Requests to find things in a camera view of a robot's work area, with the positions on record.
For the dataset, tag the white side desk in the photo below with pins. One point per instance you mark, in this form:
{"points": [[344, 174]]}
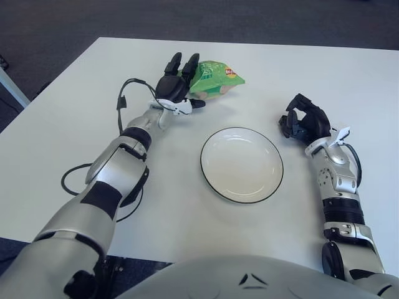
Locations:
{"points": [[12, 88]]}

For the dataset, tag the green snack chip bag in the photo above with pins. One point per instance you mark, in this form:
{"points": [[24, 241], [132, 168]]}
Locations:
{"points": [[215, 78]]}

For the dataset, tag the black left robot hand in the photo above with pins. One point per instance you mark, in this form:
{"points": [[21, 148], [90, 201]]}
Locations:
{"points": [[171, 87]]}

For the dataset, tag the grey robot torso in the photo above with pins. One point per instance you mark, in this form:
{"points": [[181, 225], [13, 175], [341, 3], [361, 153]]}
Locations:
{"points": [[249, 280]]}

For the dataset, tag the black floor object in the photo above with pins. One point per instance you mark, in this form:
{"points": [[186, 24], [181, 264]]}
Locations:
{"points": [[3, 62]]}

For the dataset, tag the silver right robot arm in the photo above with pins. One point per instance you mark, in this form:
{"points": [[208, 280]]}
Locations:
{"points": [[338, 183]]}

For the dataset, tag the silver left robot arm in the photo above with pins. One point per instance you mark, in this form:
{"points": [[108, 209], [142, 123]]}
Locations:
{"points": [[103, 168]]}

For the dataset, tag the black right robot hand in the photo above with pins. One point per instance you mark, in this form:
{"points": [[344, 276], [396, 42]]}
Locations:
{"points": [[318, 124]]}

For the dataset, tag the white plate black rim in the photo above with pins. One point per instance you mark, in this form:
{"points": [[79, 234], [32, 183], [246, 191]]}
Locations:
{"points": [[240, 168]]}

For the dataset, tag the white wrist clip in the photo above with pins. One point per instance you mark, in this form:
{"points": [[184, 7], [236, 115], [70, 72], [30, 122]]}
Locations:
{"points": [[182, 107], [342, 133]]}

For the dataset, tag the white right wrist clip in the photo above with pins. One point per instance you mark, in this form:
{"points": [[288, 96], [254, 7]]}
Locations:
{"points": [[342, 133]]}

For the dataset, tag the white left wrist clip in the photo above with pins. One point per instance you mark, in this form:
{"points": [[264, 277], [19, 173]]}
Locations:
{"points": [[182, 107]]}

